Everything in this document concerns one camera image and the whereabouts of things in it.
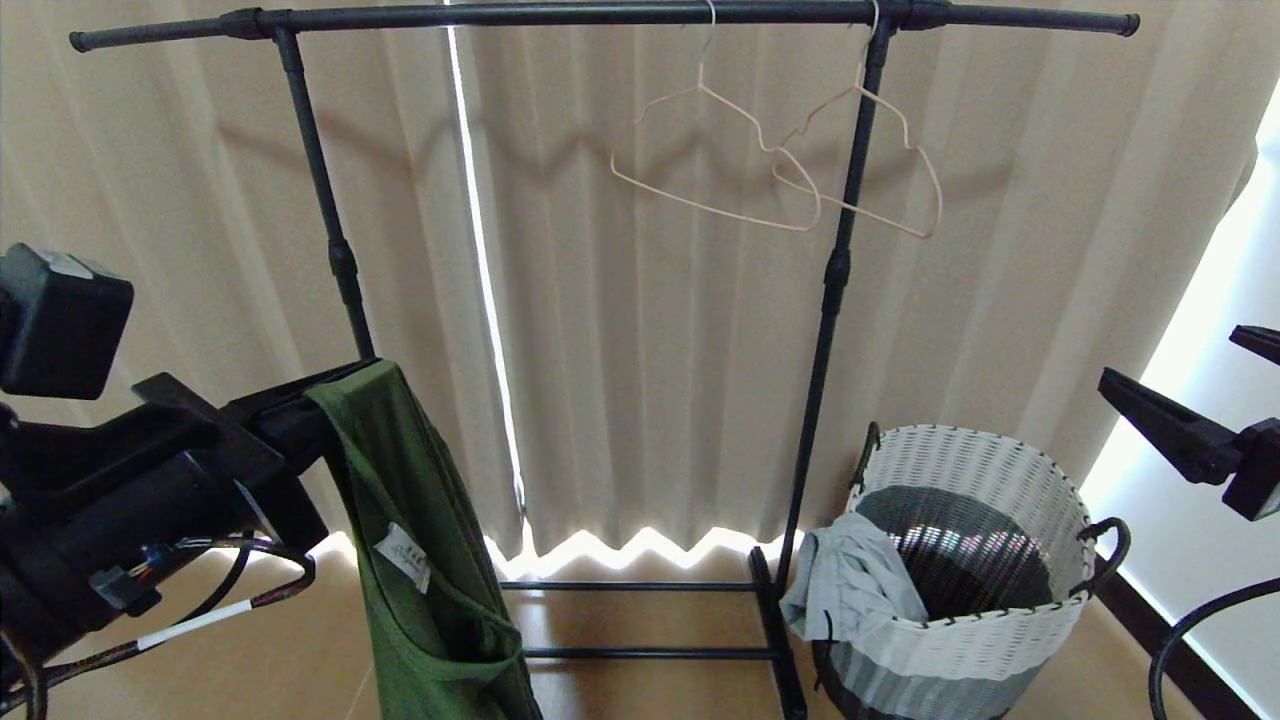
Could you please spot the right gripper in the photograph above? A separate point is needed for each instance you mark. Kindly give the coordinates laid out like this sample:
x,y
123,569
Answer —
x,y
1258,470

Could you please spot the black clothes rack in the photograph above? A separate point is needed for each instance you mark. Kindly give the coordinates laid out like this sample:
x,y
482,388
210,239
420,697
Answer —
x,y
345,270

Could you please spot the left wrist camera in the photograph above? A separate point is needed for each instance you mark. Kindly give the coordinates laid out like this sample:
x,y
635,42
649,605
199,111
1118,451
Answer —
x,y
60,320

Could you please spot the green long-sleeved shirt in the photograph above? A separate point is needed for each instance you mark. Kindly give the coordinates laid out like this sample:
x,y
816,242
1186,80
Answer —
x,y
420,560

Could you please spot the pale grey garment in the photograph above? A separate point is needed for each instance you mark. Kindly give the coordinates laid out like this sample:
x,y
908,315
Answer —
x,y
850,580

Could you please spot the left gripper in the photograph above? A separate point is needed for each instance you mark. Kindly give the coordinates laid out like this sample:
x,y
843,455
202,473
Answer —
x,y
150,510

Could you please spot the pink clothes hanger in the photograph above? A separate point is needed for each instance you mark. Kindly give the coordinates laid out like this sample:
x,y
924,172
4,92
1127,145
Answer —
x,y
700,75
860,75

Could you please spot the white laundry basket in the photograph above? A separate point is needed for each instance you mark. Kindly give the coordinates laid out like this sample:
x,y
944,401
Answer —
x,y
960,460

